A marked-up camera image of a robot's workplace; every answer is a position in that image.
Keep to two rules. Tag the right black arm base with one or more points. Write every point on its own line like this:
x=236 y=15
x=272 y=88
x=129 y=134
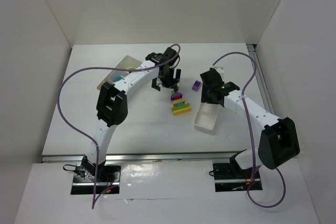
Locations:
x=227 y=178

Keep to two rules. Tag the left white divided container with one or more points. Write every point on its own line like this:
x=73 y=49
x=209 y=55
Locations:
x=127 y=62

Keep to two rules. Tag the multicolour lego tower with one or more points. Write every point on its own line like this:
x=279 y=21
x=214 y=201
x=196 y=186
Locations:
x=179 y=105

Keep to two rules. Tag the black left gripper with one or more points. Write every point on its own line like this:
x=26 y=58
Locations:
x=166 y=81

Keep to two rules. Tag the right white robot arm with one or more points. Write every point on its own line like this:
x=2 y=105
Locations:
x=276 y=138

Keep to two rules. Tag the purple sloped lego brick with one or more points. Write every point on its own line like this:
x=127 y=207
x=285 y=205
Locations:
x=197 y=85

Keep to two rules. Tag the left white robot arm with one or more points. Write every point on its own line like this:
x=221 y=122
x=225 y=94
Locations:
x=112 y=104

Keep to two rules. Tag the aluminium front rail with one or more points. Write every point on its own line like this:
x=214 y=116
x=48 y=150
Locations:
x=118 y=158

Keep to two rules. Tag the white divided container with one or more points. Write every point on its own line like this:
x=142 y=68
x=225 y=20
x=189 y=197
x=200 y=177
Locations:
x=127 y=62
x=206 y=116

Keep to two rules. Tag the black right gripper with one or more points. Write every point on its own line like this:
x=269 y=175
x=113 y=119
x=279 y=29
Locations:
x=207 y=87

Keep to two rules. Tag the right white divided container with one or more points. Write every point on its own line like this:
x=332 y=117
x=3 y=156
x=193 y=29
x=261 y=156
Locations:
x=206 y=116

